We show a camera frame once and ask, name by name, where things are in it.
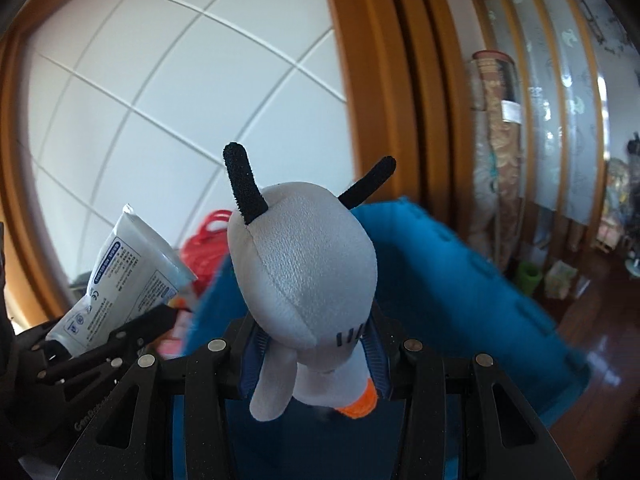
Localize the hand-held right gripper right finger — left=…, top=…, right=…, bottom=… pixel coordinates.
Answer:
left=362, top=310, right=581, bottom=480

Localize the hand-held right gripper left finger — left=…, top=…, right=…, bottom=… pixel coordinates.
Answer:
left=59, top=316, right=266, bottom=480

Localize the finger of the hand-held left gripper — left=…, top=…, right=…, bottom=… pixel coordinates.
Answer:
left=40, top=304, right=177, bottom=386

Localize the white squeeze tube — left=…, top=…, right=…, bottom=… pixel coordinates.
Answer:
left=46, top=203, right=199, bottom=362

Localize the grey plush toy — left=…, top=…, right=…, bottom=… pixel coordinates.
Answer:
left=222, top=142, right=397, bottom=422

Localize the blue storage box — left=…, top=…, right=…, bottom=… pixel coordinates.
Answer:
left=170, top=197, right=591, bottom=480

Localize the pink packet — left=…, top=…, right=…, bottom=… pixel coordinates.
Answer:
left=156, top=296, right=197, bottom=359

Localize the red toy handbag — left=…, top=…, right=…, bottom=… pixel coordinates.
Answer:
left=179, top=210, right=233, bottom=297

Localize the green cup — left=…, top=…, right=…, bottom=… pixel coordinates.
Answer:
left=517, top=262, right=544, bottom=297

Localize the tissue box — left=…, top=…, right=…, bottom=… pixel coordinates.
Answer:
left=544, top=261, right=577, bottom=301

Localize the white padded wooden headboard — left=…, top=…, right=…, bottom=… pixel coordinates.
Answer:
left=0, top=0, right=451, bottom=336

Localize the rolled patterned mat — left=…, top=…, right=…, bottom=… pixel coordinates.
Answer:
left=469, top=50, right=525, bottom=273

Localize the cluttered wooden rack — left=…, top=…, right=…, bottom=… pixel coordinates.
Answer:
left=595, top=130, right=640, bottom=281

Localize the wooden glass sliding door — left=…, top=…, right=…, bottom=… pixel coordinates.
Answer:
left=417, top=0, right=608, bottom=261

